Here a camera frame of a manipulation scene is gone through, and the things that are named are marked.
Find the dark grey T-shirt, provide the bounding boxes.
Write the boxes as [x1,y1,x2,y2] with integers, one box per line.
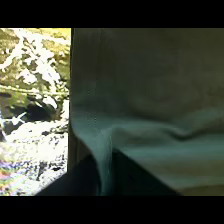
[67,28,224,196]

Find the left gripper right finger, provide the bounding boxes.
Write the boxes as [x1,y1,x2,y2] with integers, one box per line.
[111,149,183,196]

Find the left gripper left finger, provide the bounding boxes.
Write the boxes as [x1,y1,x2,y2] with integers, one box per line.
[35,151,102,196]

